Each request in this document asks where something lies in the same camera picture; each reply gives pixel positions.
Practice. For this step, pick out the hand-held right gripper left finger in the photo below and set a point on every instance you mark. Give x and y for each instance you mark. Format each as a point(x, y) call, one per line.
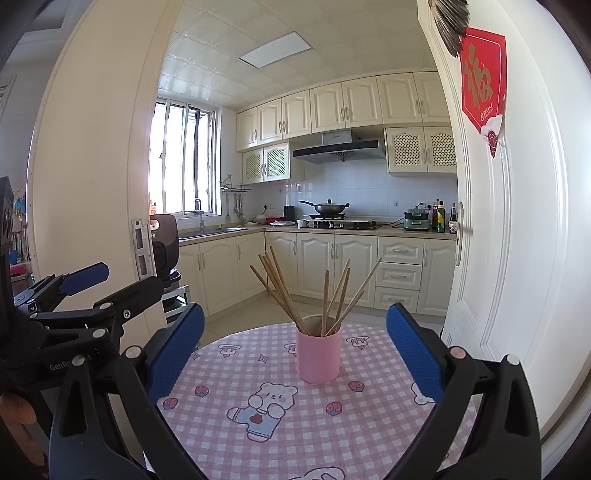
point(178, 353)

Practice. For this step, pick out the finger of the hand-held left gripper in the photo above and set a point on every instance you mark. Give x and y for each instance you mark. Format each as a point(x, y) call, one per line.
point(138, 290)
point(85, 277)

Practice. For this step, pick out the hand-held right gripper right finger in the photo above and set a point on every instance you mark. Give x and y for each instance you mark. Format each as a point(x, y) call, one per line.
point(413, 355)

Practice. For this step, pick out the pink cup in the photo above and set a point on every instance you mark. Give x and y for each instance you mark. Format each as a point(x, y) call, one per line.
point(318, 360)

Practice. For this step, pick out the bunch of wooden chopsticks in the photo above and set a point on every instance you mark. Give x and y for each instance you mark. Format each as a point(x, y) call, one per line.
point(284, 290)

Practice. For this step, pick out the person's left hand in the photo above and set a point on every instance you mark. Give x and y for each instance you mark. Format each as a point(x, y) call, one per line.
point(16, 410)

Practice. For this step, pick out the metal storage rack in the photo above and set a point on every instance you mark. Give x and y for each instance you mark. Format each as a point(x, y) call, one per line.
point(178, 300)

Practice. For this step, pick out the black rice cooker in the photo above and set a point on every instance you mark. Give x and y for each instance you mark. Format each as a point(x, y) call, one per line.
point(164, 240)

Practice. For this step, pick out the metal door strike plate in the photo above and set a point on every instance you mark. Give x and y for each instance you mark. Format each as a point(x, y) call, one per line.
point(138, 230)

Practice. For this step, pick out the pink checkered tablecloth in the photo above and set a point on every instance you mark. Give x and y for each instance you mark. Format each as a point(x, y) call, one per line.
point(369, 406)

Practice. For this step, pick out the cluttered shelf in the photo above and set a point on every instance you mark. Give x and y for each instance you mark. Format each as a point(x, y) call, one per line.
point(21, 249)

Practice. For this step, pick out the metal sink faucet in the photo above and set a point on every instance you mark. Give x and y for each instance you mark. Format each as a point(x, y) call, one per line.
point(201, 221)

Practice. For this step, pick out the steel kitchen sink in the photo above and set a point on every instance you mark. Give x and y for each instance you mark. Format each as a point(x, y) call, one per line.
point(212, 232)

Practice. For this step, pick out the hanging metal spatula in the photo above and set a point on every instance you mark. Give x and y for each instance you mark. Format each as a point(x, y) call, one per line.
point(228, 207)

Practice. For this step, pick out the hanging metal ladle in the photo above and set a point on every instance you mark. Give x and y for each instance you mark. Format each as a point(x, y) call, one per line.
point(237, 205)

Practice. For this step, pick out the cream lower kitchen cabinets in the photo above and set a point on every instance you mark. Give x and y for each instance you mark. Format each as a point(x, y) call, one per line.
point(314, 267)

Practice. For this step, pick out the cream kitchen cabinets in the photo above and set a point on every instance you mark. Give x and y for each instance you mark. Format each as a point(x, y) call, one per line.
point(314, 267)
point(346, 106)

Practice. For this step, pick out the green countertop appliance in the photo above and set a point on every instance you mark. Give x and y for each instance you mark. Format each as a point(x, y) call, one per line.
point(417, 220)

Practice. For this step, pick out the kitchen window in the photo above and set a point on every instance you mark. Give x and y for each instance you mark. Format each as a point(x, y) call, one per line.
point(180, 161)

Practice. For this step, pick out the slim dark bottle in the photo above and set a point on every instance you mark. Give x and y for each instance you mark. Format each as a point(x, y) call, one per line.
point(434, 219)

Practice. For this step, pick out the yellow green bottle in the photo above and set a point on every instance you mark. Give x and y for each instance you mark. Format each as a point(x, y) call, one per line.
point(441, 219)

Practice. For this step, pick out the gas stove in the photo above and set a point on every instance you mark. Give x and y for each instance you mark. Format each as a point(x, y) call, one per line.
point(344, 225)

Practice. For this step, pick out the white door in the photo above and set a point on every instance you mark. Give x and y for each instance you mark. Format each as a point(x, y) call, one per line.
point(521, 230)

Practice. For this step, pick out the wok with lid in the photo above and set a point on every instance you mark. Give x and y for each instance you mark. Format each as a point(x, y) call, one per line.
point(328, 208)

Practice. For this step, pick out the black kettle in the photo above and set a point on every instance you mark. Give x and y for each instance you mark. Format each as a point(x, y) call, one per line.
point(289, 213)

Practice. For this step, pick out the small lattice door cabinet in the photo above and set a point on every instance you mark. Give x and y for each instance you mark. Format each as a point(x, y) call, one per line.
point(268, 164)

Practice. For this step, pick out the wide lattice door cabinet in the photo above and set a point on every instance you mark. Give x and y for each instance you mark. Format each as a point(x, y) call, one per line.
point(420, 150)

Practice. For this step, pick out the range hood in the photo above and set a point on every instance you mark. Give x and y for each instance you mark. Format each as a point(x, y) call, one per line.
point(337, 150)

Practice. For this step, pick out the cream upper kitchen cabinets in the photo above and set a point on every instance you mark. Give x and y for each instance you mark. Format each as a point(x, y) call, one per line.
point(346, 106)

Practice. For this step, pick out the ceiling light panel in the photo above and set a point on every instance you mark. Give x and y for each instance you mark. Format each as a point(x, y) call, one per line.
point(277, 50)

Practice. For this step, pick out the red paper door decoration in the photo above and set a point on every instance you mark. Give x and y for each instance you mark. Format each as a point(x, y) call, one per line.
point(482, 83)

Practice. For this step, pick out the woven hand fan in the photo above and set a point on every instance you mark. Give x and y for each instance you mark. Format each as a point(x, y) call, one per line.
point(450, 23)

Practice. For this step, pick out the metal wall rack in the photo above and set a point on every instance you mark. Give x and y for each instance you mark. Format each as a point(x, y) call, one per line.
point(235, 188)

